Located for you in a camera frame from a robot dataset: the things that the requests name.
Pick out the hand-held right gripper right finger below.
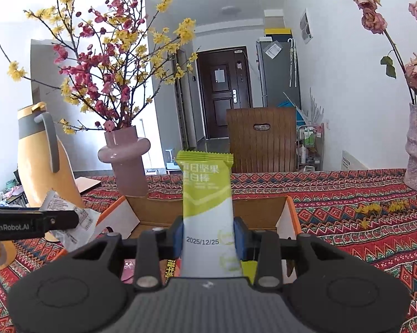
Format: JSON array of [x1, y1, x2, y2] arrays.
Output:
[[233, 216, 344, 288]]

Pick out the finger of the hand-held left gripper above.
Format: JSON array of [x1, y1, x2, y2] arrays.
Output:
[[38, 210, 80, 232]]

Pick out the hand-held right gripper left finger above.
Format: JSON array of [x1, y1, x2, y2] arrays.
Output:
[[68, 216, 185, 292]]

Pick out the white snack packet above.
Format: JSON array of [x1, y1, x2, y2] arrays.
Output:
[[40, 190, 100, 251]]

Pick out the red cardboard box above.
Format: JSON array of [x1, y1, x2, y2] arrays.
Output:
[[96, 195, 302, 285]]

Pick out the light green bar packet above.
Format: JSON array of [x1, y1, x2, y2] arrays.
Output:
[[175, 149, 235, 279]]

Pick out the yellow mug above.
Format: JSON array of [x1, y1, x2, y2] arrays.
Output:
[[0, 239, 19, 271]]

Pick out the brown wooden board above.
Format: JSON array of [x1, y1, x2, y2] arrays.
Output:
[[72, 175, 114, 195]]

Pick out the yellow thermos jug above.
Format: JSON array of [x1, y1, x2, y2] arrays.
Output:
[[16, 102, 86, 242]]

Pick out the large pink snack packet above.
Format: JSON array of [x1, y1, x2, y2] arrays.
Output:
[[120, 258, 137, 284]]

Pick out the wooden chair back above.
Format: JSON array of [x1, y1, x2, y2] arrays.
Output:
[[226, 107, 297, 173]]

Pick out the red patterned tablecloth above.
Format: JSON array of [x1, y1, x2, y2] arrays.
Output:
[[0, 168, 417, 333]]

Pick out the rolling cart with bottles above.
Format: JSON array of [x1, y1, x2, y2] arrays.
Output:
[[297, 123, 325, 171]]

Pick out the dark brown door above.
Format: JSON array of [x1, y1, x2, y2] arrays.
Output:
[[196, 46, 254, 140]]

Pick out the fallen yellow petals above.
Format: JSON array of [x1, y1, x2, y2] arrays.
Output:
[[354, 199, 411, 228]]

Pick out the white feather plumes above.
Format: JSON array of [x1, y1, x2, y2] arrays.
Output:
[[300, 88, 326, 126]]

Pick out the pink and yellow blossom branches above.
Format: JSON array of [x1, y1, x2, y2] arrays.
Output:
[[0, 0, 199, 137]]

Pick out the grey refrigerator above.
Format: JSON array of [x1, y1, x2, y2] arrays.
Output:
[[256, 38, 301, 109]]

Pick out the white folded umbrella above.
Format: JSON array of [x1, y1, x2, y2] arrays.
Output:
[[287, 39, 298, 87]]

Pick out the yellow box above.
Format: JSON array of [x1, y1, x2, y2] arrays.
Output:
[[265, 27, 294, 41]]

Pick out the white box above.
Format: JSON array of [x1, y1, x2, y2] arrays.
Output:
[[263, 9, 286, 28]]

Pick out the dried pink roses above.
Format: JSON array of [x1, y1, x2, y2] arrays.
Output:
[[353, 0, 417, 107]]

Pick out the pink ring vase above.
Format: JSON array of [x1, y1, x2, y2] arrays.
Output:
[[98, 125, 151, 199]]

